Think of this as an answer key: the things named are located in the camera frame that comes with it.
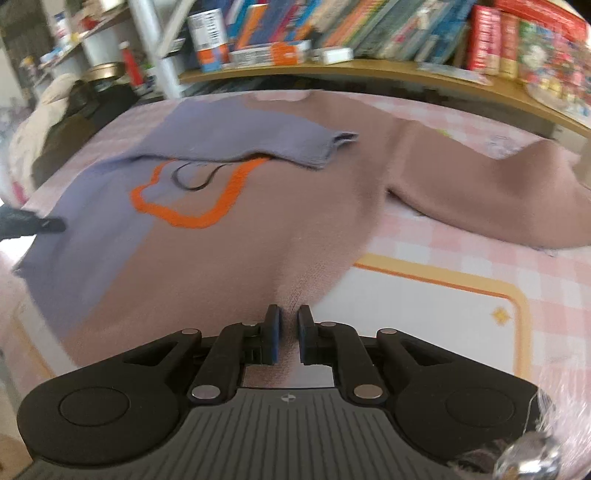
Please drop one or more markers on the tall white and orange box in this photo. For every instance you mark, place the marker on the tall white and orange box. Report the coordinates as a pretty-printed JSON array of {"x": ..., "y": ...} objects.
[{"x": 208, "y": 39}]

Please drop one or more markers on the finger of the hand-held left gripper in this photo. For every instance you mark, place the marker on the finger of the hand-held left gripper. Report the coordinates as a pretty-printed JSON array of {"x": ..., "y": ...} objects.
[{"x": 32, "y": 224}]

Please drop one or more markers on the red bottle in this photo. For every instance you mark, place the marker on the red bottle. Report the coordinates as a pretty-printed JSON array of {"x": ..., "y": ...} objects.
[{"x": 131, "y": 64}]

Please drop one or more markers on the colourful toy figurine set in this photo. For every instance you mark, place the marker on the colourful toy figurine set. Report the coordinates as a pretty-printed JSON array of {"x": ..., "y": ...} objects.
[{"x": 554, "y": 60}]

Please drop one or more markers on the row of colourful books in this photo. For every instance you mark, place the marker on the row of colourful books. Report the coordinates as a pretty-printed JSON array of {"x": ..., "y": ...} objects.
[{"x": 406, "y": 27}]

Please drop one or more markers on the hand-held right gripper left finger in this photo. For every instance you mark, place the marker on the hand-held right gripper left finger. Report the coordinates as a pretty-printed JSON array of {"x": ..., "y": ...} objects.
[{"x": 271, "y": 337}]

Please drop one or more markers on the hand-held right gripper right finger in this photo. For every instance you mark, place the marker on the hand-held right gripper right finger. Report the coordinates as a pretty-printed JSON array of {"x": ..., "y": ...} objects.
[{"x": 304, "y": 337}]

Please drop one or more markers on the pink checked printed mat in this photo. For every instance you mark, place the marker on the pink checked printed mat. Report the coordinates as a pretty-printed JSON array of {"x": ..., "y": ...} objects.
[{"x": 461, "y": 314}]

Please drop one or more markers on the flat orange and white box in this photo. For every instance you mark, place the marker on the flat orange and white box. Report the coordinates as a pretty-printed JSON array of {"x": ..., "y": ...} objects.
[{"x": 270, "y": 53}]

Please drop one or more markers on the white bookshelf frame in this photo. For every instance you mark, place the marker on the white bookshelf frame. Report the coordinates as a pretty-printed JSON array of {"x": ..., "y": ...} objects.
[{"x": 157, "y": 46}]

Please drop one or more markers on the small white charger plug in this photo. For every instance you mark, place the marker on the small white charger plug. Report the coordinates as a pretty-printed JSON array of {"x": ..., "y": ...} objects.
[{"x": 333, "y": 54}]

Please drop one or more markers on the brown and purple sweater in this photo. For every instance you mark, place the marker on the brown and purple sweater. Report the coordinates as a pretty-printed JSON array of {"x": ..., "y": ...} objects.
[{"x": 277, "y": 230}]

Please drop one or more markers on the white cylindrical container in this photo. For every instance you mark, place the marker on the white cylindrical container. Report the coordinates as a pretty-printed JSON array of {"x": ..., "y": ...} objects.
[{"x": 104, "y": 46}]

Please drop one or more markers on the gold lidded tin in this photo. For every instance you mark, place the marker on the gold lidded tin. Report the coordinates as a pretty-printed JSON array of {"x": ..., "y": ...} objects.
[{"x": 105, "y": 73}]

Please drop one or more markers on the dark clothes pile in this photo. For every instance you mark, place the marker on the dark clothes pile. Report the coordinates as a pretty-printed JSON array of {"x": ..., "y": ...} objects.
[{"x": 83, "y": 120}]

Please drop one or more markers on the cream cloth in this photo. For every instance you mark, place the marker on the cream cloth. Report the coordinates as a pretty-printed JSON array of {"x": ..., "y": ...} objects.
[{"x": 41, "y": 120}]

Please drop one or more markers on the wooden shelf board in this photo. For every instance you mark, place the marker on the wooden shelf board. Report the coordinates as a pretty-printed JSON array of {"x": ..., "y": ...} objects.
[{"x": 369, "y": 69}]

